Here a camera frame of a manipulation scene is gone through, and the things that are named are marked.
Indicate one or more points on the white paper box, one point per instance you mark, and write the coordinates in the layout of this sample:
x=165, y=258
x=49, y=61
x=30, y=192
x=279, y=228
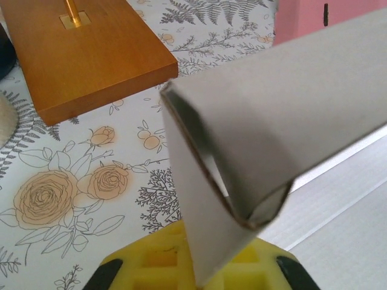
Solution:
x=272, y=105

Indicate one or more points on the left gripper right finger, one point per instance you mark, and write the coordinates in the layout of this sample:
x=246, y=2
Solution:
x=266, y=269

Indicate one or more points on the floral table cover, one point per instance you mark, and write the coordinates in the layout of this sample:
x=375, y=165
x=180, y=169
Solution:
x=121, y=136

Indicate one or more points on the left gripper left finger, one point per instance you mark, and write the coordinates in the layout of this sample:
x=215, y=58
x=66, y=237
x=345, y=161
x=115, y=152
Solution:
x=145, y=266

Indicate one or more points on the dark blue mug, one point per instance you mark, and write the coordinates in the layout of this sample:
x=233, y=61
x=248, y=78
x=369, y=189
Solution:
x=4, y=51

